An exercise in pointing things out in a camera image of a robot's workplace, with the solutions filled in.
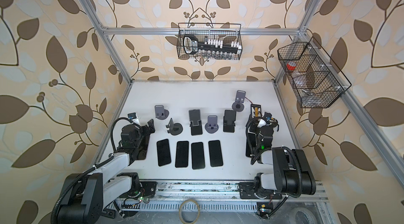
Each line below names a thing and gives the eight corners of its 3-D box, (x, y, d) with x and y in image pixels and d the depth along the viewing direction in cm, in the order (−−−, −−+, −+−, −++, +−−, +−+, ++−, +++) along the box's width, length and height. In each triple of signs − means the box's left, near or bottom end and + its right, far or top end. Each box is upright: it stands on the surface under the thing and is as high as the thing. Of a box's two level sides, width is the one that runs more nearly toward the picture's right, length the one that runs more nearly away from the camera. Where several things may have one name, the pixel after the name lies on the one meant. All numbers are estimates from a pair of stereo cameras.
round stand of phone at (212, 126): (205, 133, 96) (204, 124, 87) (205, 124, 99) (205, 115, 91) (217, 133, 96) (218, 124, 87) (217, 124, 99) (218, 115, 91)
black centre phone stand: (191, 136, 94) (190, 127, 85) (190, 119, 102) (188, 109, 93) (202, 135, 95) (202, 126, 86) (200, 118, 102) (199, 108, 93)
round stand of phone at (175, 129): (165, 131, 96) (163, 126, 91) (173, 123, 100) (171, 118, 95) (176, 138, 93) (174, 133, 88) (183, 129, 97) (182, 124, 92)
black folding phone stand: (223, 131, 96) (224, 123, 88) (223, 118, 102) (224, 109, 94) (233, 132, 95) (236, 124, 87) (233, 119, 102) (235, 110, 94)
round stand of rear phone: (231, 110, 106) (233, 99, 97) (232, 100, 112) (235, 89, 103) (241, 112, 106) (245, 101, 96) (242, 102, 111) (245, 90, 102)
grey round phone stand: (156, 120, 102) (153, 113, 95) (158, 112, 105) (155, 104, 99) (167, 120, 102) (164, 113, 95) (169, 112, 105) (166, 104, 99)
